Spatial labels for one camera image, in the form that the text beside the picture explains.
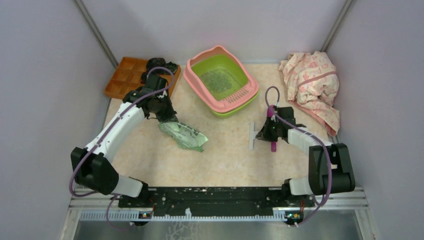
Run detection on white plastic bracket piece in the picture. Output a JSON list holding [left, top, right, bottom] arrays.
[[248, 121, 258, 151]]

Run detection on purple plastic scoop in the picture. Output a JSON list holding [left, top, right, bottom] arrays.
[[266, 105, 278, 152]]

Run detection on green cat litter bag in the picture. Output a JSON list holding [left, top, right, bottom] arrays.
[[158, 121, 209, 152]]

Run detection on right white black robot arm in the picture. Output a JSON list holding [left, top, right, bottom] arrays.
[[255, 105, 356, 206]]

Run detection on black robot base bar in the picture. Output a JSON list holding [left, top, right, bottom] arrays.
[[118, 186, 315, 217]]

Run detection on green and pink litter box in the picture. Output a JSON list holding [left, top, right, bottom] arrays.
[[183, 45, 259, 119]]

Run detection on green litter pellets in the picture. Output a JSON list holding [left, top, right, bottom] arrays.
[[200, 69, 238, 94]]

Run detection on black part with green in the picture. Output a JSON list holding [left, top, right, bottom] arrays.
[[165, 61, 178, 74]]

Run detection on orange compartment tray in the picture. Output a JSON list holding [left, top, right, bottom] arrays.
[[104, 56, 181, 100]]

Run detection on black round part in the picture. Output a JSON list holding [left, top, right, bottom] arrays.
[[146, 57, 167, 70]]

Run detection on cream pink printed jacket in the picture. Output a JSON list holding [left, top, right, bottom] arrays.
[[278, 51, 340, 137]]

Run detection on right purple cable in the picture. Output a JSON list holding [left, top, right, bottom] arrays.
[[264, 86, 333, 229]]

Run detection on purple cable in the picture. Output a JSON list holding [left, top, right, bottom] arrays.
[[68, 66, 176, 232], [264, 86, 333, 229]]

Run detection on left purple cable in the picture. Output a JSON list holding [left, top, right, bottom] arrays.
[[68, 66, 176, 232]]

